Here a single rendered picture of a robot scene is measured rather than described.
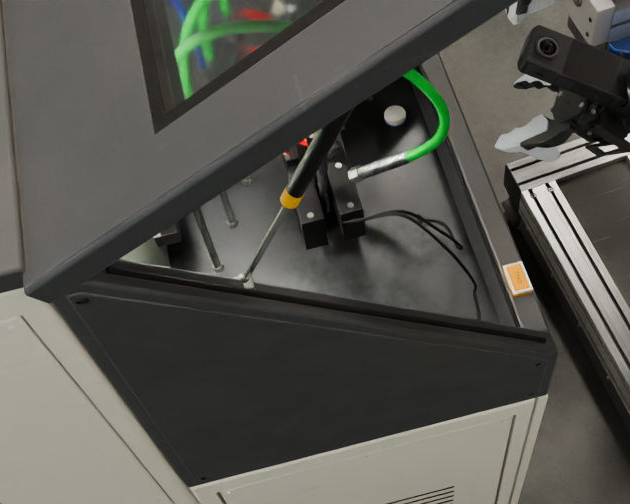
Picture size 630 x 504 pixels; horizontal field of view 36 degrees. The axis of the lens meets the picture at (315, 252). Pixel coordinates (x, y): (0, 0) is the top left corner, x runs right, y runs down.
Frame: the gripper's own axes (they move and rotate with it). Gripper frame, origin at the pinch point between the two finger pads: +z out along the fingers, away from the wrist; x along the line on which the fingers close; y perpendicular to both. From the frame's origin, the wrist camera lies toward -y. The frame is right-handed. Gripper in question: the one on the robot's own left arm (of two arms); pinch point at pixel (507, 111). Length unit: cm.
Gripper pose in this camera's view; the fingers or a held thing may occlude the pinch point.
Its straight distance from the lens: 115.0
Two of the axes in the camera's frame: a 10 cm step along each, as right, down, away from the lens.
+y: 7.9, 4.0, 4.6
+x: 3.2, -9.2, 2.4
